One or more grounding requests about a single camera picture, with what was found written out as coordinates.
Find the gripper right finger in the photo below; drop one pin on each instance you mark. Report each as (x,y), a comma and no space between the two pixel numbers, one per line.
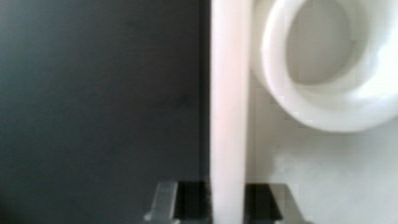
(271,205)

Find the white square tabletop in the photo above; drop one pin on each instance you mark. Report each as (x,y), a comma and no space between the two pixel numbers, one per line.
(345,105)

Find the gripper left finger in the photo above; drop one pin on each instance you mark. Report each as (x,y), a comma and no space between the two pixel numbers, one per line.
(182,204)

